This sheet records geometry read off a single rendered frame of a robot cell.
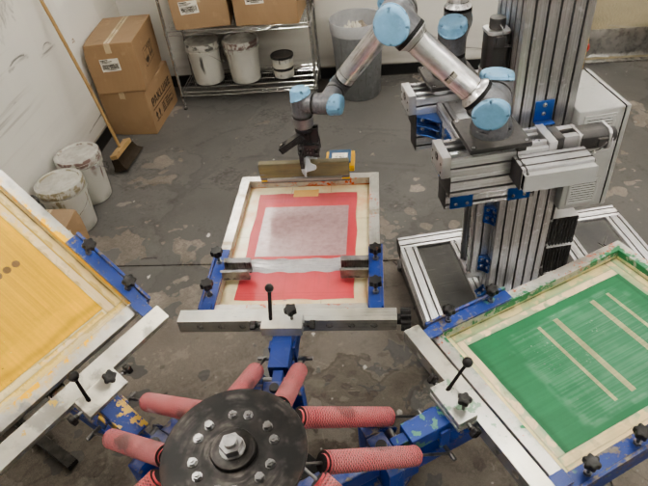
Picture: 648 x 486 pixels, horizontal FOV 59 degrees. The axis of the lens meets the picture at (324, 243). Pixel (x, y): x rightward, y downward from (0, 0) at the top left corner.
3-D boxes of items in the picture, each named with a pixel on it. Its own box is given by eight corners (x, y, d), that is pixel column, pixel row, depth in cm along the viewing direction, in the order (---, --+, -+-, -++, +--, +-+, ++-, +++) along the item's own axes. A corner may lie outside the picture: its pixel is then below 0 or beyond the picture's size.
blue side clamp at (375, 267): (368, 257, 209) (368, 243, 205) (383, 257, 209) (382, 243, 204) (368, 320, 187) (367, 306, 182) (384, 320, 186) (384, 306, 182)
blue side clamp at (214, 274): (220, 261, 215) (216, 247, 211) (232, 261, 215) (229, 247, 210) (202, 322, 193) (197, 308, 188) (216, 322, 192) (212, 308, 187)
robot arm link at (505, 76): (512, 98, 204) (517, 62, 195) (509, 117, 195) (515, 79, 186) (477, 96, 208) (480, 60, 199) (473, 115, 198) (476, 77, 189)
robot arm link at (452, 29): (434, 56, 237) (435, 23, 228) (440, 43, 246) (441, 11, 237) (464, 57, 233) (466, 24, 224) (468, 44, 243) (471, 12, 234)
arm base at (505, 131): (503, 117, 214) (506, 93, 208) (519, 137, 203) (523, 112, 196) (463, 122, 213) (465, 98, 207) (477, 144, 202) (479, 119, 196)
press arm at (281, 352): (277, 332, 180) (275, 321, 177) (296, 331, 179) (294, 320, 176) (269, 377, 167) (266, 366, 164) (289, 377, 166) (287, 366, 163)
